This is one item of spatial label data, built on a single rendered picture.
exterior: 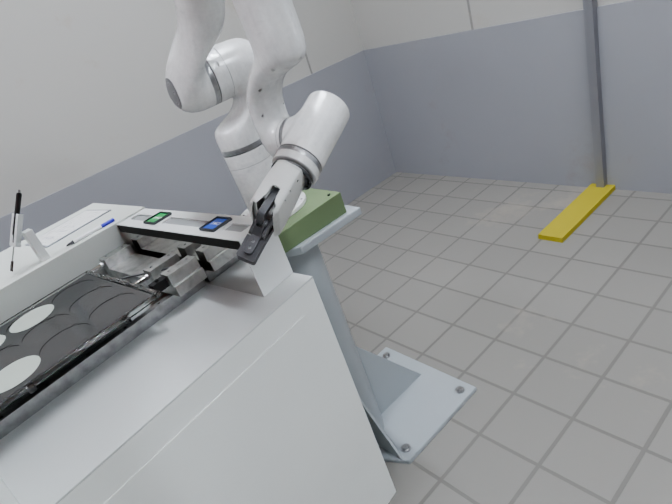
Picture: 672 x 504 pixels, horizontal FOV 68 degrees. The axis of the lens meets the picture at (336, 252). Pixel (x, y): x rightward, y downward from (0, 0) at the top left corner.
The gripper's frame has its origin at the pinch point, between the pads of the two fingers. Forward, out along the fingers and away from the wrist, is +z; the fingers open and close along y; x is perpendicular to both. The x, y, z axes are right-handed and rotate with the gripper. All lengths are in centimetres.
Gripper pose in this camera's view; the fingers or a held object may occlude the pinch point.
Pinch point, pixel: (250, 249)
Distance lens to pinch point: 81.6
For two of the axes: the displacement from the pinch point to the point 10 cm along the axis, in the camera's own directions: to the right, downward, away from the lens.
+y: 0.7, -3.7, -9.2
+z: -4.0, 8.4, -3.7
